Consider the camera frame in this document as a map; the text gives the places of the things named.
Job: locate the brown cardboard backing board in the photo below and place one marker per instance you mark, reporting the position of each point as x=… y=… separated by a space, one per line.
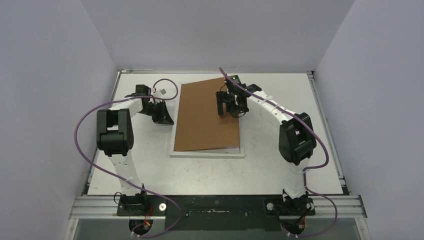
x=198 y=125

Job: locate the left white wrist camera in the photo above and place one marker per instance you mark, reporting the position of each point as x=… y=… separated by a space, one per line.
x=160 y=93

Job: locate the white picture frame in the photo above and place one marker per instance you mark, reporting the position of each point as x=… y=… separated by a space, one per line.
x=226 y=153

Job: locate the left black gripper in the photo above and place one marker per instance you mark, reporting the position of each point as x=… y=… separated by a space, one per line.
x=164 y=117

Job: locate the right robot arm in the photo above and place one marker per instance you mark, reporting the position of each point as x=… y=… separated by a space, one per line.
x=295 y=142

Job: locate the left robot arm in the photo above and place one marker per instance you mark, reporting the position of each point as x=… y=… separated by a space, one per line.
x=115 y=137

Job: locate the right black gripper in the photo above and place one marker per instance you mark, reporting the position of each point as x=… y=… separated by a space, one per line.
x=224 y=99

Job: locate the aluminium rail front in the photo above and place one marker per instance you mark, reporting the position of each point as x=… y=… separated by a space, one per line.
x=104 y=207

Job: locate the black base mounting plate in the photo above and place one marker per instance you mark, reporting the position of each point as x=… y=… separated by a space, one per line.
x=215 y=212

